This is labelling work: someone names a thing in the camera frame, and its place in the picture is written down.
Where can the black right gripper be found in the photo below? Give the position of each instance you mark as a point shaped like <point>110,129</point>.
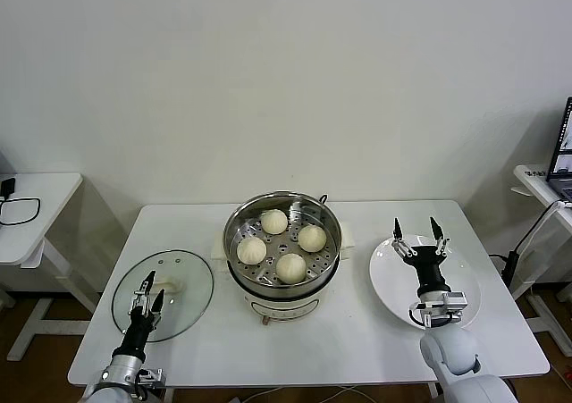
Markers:
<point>429,269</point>

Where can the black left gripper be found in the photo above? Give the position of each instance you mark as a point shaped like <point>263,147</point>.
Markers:
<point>136,331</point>

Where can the white steamed baozi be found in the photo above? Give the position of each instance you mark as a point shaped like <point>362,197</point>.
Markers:
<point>274,222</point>
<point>291,268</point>
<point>251,250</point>
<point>312,238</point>

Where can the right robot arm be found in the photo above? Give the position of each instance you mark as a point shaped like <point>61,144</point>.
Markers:
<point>447,349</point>

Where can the perforated steel steamer basket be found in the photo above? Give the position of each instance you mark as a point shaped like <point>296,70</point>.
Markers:
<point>330,251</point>

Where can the white round plate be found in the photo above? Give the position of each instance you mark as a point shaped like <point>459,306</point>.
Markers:
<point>384,282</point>

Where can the white printed label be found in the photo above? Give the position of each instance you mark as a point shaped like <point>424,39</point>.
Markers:
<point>536,173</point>

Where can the open laptop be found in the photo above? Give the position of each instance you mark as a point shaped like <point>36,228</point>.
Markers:
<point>564,162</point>

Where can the black power adapter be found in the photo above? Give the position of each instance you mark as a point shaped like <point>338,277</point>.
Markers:
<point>8,187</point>

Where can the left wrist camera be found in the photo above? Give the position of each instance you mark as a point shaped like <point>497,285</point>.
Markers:
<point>152,376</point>

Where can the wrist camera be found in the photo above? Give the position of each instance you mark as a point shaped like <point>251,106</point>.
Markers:
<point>451,302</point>
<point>152,376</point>

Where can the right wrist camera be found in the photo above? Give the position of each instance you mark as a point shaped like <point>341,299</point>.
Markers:
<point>451,302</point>

